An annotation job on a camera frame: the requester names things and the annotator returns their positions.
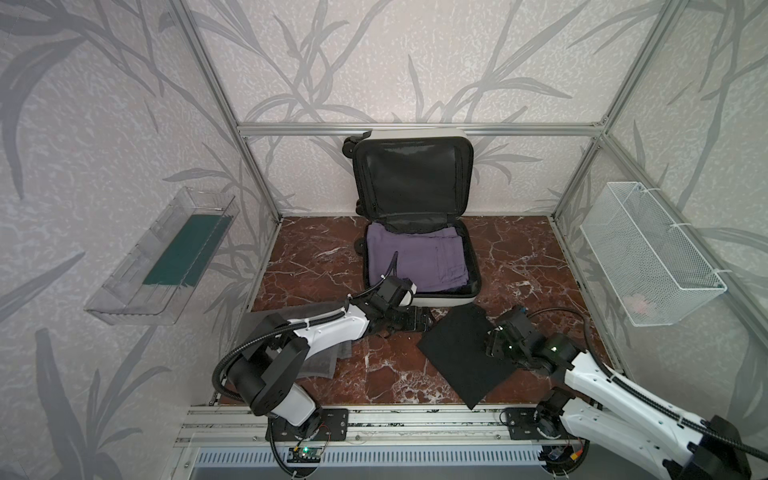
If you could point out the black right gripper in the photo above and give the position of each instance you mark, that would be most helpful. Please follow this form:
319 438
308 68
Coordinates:
496 342

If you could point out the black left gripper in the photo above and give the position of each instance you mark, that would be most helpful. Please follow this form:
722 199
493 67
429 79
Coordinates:
414 318

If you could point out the black shirt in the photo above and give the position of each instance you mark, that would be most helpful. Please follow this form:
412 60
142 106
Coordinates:
455 346

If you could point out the purple trousers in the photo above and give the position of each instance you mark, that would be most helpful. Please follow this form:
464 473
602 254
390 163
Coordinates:
433 261

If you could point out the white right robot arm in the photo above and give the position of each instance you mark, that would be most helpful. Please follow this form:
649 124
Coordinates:
595 404

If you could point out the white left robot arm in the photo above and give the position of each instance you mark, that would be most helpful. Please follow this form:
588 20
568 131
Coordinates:
262 371

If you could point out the pink object in basket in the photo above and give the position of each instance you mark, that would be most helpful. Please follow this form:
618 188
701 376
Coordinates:
638 304

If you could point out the white hard-shell suitcase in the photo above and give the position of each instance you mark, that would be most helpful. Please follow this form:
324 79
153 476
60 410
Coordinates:
416 181

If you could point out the green circuit board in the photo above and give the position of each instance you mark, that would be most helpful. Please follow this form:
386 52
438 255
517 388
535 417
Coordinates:
305 455

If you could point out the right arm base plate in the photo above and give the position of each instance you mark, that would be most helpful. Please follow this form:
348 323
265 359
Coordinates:
523 423

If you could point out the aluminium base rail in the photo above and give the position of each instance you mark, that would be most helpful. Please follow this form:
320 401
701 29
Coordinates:
411 424

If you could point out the right circuit board with wires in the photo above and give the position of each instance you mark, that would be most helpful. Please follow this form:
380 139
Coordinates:
565 457

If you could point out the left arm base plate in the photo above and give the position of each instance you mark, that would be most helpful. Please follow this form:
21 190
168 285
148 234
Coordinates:
329 424

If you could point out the white wire basket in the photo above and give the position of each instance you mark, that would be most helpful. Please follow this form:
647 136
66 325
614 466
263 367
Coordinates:
643 250

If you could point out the aluminium frame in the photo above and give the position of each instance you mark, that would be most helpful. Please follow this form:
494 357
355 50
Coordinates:
526 81

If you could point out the clear plastic wall shelf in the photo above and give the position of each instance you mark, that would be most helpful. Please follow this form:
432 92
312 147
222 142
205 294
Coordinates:
153 284

